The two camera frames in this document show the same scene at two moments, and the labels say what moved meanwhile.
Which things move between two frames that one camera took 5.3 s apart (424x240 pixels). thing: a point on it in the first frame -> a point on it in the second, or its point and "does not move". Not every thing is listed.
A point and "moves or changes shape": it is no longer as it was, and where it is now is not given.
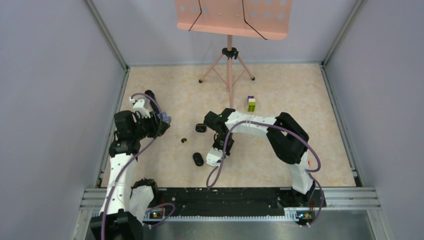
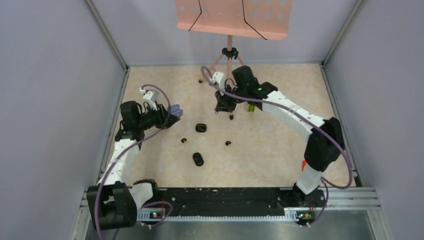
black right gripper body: x=220 y=141 -> x=228 y=101
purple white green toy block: x=251 y=103 does not move
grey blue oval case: x=165 y=118 moves or changes shape
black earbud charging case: x=200 y=128 does not move
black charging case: x=198 y=159 does not move
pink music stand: x=265 y=19 does not move
